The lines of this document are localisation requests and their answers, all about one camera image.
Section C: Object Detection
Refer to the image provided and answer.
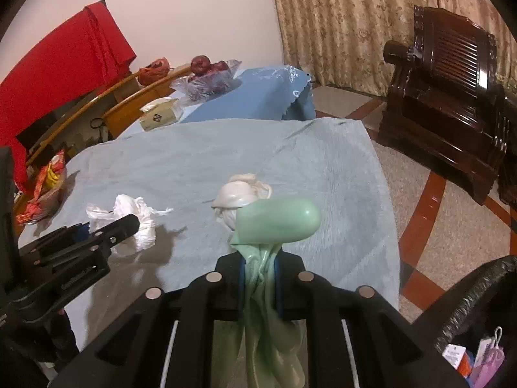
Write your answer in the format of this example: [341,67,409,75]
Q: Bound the white tissue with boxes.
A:
[85,193,174,256]

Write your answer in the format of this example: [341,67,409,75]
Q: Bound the green rubber glove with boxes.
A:
[230,197,321,387]

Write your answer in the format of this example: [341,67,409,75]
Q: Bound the black trash bin bag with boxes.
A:
[413,255,516,387]

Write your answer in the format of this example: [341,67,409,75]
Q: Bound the orange sponge cloth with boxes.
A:
[457,350,474,378]

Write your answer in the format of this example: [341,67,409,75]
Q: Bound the light wooden tv cabinet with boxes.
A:
[11,62,195,215]

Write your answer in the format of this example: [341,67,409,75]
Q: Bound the tissue box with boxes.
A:
[139,96,183,131]

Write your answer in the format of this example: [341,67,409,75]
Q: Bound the grey-blue table cloth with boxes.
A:
[19,118,400,348]

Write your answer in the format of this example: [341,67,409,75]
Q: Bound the red plastic bag on cabinet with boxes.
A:
[137,58,170,86]

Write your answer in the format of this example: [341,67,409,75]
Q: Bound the red cloth cover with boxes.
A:
[1,0,136,193]

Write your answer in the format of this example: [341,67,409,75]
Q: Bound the glass fruit bowl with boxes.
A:
[170,59,241,106]

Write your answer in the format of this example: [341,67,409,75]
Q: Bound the red apples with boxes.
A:
[190,55,230,77]

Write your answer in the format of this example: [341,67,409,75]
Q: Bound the dark wooden armchair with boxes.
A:
[379,6,513,204]

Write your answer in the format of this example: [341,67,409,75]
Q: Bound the blue plastic table cover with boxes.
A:
[179,66,315,123]

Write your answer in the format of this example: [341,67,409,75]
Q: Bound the beige patterned curtain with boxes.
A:
[275,0,516,96]

